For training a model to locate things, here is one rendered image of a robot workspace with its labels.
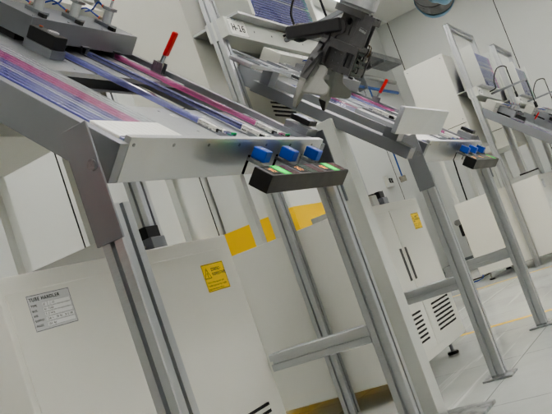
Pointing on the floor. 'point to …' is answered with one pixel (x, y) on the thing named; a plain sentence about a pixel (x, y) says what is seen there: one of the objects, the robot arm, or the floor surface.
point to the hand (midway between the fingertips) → (306, 106)
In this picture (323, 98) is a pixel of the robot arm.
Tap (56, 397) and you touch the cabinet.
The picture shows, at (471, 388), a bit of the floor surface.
